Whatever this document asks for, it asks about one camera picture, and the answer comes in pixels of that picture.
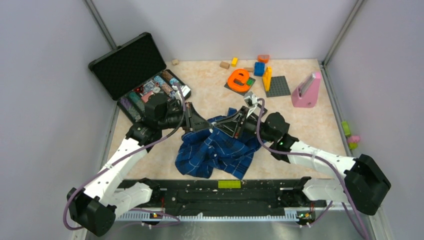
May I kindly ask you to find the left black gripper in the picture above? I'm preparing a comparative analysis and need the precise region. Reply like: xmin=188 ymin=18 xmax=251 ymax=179
xmin=158 ymin=101 xmax=213 ymax=133

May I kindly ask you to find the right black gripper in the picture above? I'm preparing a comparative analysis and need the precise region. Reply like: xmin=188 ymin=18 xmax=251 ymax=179
xmin=214 ymin=106 xmax=275 ymax=143

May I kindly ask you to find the blue plaid shirt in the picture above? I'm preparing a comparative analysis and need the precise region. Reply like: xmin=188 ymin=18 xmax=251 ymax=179
xmin=175 ymin=128 xmax=262 ymax=180

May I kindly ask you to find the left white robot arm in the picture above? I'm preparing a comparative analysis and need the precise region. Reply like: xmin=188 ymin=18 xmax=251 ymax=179
xmin=63 ymin=94 xmax=213 ymax=237

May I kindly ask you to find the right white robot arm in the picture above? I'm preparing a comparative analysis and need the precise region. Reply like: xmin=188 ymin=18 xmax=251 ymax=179
xmin=212 ymin=107 xmax=392 ymax=216

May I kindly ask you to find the orange letter e toy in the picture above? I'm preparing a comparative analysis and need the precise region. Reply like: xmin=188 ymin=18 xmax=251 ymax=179
xmin=227 ymin=68 xmax=250 ymax=93

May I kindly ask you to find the green lego brick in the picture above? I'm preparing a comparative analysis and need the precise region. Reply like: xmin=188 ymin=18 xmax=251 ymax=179
xmin=246 ymin=78 xmax=255 ymax=86

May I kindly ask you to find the dark small baseplate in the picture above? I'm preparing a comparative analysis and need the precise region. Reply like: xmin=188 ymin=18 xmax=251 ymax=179
xmin=224 ymin=77 xmax=257 ymax=98

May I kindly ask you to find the lime green brick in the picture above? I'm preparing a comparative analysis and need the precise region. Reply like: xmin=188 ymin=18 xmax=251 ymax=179
xmin=218 ymin=180 xmax=242 ymax=189

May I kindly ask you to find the wooden block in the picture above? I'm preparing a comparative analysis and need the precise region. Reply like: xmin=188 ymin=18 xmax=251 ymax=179
xmin=219 ymin=61 xmax=231 ymax=70

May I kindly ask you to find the yellow toy piece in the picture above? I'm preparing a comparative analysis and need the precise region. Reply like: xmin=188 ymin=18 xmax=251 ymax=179
xmin=262 ymin=66 xmax=273 ymax=92

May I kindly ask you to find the grey lego baseplate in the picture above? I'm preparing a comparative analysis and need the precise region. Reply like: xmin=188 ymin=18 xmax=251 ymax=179
xmin=265 ymin=76 xmax=291 ymax=98

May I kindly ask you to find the small yellow block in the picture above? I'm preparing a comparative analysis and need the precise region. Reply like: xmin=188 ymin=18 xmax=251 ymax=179
xmin=230 ymin=57 xmax=238 ymax=67

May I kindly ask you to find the small wooden cube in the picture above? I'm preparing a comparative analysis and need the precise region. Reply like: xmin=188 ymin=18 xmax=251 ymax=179
xmin=171 ymin=59 xmax=180 ymax=66

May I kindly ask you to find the blue lego brick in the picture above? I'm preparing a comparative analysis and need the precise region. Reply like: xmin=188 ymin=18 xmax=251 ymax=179
xmin=253 ymin=61 xmax=266 ymax=77

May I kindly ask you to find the orange cup toy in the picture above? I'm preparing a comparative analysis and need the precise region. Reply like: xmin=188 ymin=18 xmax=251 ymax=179
xmin=257 ymin=54 xmax=270 ymax=64

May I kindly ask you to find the pink wedge stand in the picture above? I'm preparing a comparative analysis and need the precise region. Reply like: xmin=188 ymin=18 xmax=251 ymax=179
xmin=291 ymin=71 xmax=322 ymax=108

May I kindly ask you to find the black poker chip case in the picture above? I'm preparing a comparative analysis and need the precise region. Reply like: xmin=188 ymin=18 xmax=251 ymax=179
xmin=88 ymin=32 xmax=190 ymax=129

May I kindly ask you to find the green pink toy outside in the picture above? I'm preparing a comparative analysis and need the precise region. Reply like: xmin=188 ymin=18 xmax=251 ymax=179
xmin=341 ymin=121 xmax=361 ymax=150

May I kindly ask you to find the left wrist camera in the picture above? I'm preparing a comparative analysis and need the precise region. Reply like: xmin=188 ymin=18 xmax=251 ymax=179
xmin=174 ymin=85 xmax=192 ymax=100

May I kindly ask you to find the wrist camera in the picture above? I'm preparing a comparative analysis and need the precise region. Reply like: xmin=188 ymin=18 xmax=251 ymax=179
xmin=243 ymin=91 xmax=259 ymax=116
xmin=174 ymin=85 xmax=192 ymax=100

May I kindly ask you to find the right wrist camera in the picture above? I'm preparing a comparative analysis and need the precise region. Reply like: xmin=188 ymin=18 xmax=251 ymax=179
xmin=243 ymin=91 xmax=259 ymax=116

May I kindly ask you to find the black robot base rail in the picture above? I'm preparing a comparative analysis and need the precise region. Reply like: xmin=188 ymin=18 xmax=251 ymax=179
xmin=117 ymin=177 xmax=328 ymax=224

